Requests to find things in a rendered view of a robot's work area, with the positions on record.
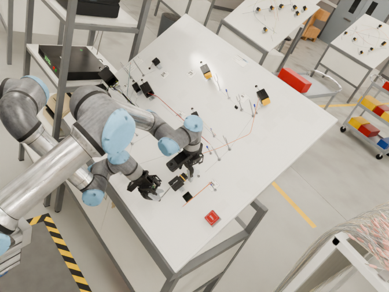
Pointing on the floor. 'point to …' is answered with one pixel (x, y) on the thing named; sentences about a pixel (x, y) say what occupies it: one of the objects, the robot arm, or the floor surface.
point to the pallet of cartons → (310, 32)
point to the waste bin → (167, 20)
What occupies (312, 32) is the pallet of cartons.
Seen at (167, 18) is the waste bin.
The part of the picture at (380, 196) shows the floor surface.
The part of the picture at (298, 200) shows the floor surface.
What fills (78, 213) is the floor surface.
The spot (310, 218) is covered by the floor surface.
